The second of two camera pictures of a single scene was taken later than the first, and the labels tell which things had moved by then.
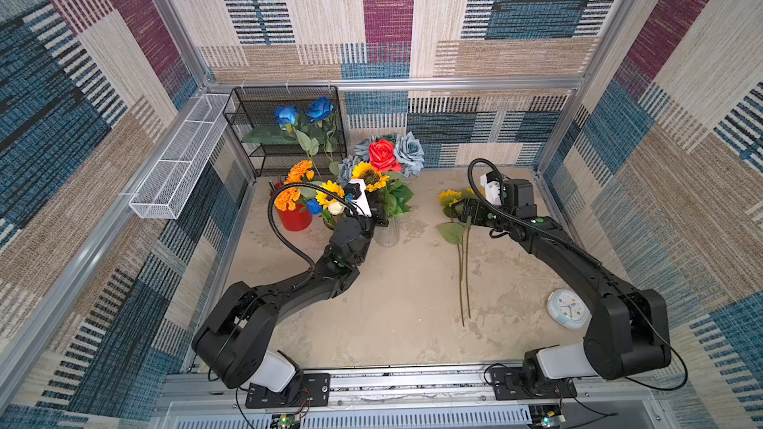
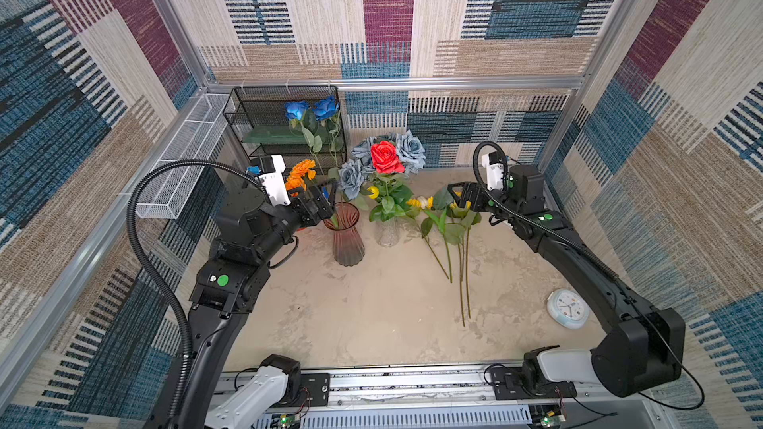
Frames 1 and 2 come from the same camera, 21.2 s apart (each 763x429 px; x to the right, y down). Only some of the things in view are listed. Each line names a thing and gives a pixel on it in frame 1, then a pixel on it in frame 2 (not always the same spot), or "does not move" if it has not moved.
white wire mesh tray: [162, 193] does not move
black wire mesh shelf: [292, 124] does not move
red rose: [382, 157] does not move
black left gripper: [377, 217] to [324, 211]
